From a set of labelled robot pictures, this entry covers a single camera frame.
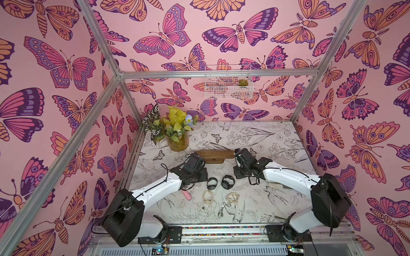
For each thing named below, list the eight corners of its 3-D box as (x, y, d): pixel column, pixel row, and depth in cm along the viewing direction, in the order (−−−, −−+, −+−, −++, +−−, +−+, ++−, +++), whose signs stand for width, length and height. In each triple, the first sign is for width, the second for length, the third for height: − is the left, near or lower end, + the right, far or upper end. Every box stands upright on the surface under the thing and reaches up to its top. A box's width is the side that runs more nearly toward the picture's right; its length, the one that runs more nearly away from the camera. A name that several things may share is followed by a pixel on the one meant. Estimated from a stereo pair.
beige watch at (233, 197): (224, 199, 86) (224, 197, 85) (231, 190, 89) (231, 188, 88) (235, 208, 83) (235, 206, 82) (241, 198, 86) (242, 197, 85)
